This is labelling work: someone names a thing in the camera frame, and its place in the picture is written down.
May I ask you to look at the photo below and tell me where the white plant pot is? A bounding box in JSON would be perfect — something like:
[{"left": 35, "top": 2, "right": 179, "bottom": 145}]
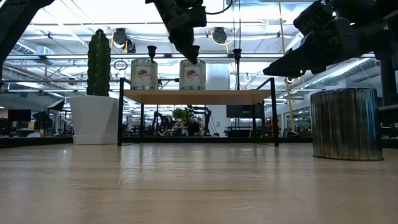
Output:
[{"left": 69, "top": 94, "right": 120, "bottom": 146}]

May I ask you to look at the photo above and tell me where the dark background screen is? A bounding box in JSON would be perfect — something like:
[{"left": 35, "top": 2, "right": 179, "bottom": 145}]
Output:
[{"left": 226, "top": 104, "right": 266, "bottom": 119}]

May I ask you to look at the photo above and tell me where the ceiling cable reel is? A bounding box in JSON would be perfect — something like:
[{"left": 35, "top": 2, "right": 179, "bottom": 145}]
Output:
[
  {"left": 112, "top": 27, "right": 129, "bottom": 47},
  {"left": 211, "top": 26, "right": 228, "bottom": 45}
]

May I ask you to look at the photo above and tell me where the green background plant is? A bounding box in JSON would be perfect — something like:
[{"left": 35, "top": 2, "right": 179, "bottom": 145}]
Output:
[{"left": 172, "top": 108, "right": 188, "bottom": 121}]

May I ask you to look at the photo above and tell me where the hanging black cable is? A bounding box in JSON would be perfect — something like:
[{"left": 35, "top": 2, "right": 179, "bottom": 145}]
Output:
[{"left": 231, "top": 0, "right": 243, "bottom": 50}]

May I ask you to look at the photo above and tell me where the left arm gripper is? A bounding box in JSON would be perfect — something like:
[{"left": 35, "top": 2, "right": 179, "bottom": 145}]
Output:
[{"left": 145, "top": 0, "right": 208, "bottom": 65}]

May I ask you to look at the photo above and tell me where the person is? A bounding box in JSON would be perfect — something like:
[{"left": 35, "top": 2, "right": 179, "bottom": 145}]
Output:
[{"left": 178, "top": 115, "right": 202, "bottom": 137}]

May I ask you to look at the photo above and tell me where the wooden shelf with black legs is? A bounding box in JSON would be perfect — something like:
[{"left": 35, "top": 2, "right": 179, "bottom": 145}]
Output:
[{"left": 117, "top": 77, "right": 280, "bottom": 147}]

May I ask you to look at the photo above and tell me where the ribbed glass candle jar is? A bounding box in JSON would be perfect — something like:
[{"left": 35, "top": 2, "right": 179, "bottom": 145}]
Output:
[
  {"left": 130, "top": 58, "right": 159, "bottom": 91},
  {"left": 179, "top": 58, "right": 207, "bottom": 91},
  {"left": 310, "top": 87, "right": 384, "bottom": 162}
]

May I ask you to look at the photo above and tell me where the green cactus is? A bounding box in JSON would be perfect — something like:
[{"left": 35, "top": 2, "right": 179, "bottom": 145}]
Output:
[{"left": 86, "top": 28, "right": 112, "bottom": 97}]

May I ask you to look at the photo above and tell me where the black softbox light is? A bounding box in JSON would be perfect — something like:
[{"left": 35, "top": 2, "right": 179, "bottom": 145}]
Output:
[{"left": 46, "top": 98, "right": 66, "bottom": 112}]

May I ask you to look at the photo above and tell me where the black aluminium table frame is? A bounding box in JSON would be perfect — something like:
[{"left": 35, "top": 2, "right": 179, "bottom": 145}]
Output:
[{"left": 0, "top": 136, "right": 398, "bottom": 149}]

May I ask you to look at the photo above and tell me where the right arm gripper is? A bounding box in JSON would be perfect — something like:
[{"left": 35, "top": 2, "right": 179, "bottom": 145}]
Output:
[{"left": 262, "top": 1, "right": 363, "bottom": 78}]

